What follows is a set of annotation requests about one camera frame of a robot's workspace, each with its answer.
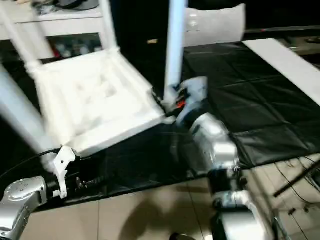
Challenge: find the white plastic table leg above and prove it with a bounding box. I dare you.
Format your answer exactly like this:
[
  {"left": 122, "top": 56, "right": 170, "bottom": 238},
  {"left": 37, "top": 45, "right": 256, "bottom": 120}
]
[
  {"left": 98, "top": 0, "right": 120, "bottom": 55},
  {"left": 0, "top": 64, "right": 58, "bottom": 174},
  {"left": 0, "top": 6, "right": 43, "bottom": 74},
  {"left": 162, "top": 0, "right": 189, "bottom": 101}
]

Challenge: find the white plastic table top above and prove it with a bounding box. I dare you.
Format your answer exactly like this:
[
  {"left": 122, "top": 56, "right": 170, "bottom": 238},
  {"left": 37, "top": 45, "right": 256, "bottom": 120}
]
[{"left": 27, "top": 48, "right": 172, "bottom": 157}]

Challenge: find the black work mat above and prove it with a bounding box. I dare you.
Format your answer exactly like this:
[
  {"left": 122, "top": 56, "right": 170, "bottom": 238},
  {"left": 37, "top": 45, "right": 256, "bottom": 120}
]
[{"left": 0, "top": 41, "right": 320, "bottom": 210}]

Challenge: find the black furniture with gold label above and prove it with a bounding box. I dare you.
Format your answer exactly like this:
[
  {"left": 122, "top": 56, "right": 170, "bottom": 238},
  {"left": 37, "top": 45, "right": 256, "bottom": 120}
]
[{"left": 111, "top": 0, "right": 320, "bottom": 50}]

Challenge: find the grey cushion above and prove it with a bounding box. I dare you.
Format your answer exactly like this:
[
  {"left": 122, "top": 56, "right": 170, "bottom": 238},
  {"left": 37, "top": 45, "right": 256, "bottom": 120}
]
[{"left": 183, "top": 3, "right": 247, "bottom": 48}]

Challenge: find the white flat board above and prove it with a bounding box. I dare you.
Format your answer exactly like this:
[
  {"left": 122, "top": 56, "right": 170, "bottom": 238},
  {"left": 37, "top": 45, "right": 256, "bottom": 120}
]
[{"left": 243, "top": 38, "right": 320, "bottom": 111}]

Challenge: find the white sideboard with glass doors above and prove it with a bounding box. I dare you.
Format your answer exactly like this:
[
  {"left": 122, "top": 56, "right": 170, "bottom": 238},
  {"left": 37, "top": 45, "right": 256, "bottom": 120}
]
[{"left": 0, "top": 0, "right": 106, "bottom": 59}]

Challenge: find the grey rounded bag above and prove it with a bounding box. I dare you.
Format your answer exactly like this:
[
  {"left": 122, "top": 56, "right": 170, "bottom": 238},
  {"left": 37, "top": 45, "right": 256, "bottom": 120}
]
[{"left": 56, "top": 0, "right": 101, "bottom": 11}]

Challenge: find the black metal floor bar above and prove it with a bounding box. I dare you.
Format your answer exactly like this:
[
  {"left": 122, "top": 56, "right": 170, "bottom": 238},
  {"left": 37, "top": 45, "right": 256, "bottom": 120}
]
[{"left": 273, "top": 164, "right": 320, "bottom": 199}]

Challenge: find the dark clutter pile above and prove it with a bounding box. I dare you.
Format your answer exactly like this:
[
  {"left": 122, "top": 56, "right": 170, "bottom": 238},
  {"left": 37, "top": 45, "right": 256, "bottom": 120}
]
[{"left": 36, "top": 3, "right": 58, "bottom": 16}]

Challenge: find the black left wrist camera cable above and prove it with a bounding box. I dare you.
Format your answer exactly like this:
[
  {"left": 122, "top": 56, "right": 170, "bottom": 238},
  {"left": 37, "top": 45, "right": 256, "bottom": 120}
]
[{"left": 0, "top": 148, "right": 63, "bottom": 180}]

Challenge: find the thin black floor cable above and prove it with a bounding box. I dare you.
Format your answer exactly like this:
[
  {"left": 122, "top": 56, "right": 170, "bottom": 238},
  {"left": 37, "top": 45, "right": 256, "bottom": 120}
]
[{"left": 274, "top": 154, "right": 320, "bottom": 218}]

